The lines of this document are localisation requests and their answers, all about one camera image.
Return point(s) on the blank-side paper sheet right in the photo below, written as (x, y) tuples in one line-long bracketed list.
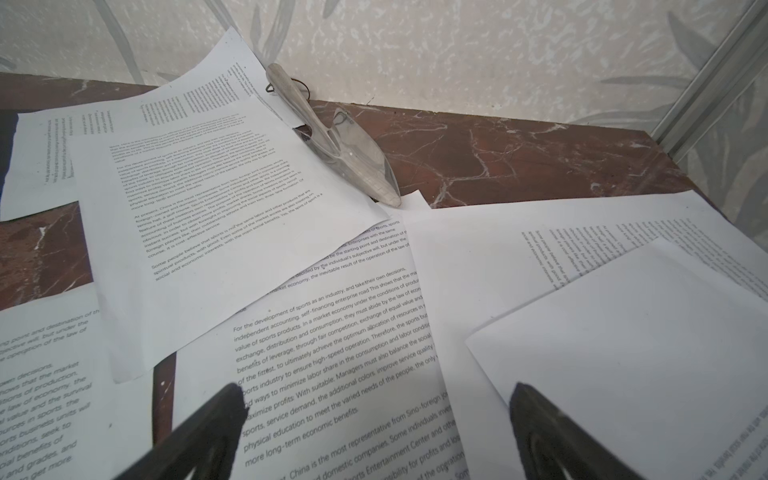
[(657, 356)]

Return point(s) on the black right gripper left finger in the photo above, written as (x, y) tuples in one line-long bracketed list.
[(202, 447)]

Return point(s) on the aluminium frame post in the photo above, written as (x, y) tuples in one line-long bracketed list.
[(726, 74)]

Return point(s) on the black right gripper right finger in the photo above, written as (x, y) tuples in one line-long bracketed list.
[(552, 446)]

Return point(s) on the printed paper sheet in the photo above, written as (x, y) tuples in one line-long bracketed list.
[(476, 263), (62, 414), (189, 222), (338, 369), (41, 176)]

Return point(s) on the silver metal trowel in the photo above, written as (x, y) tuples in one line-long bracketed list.
[(344, 145)]

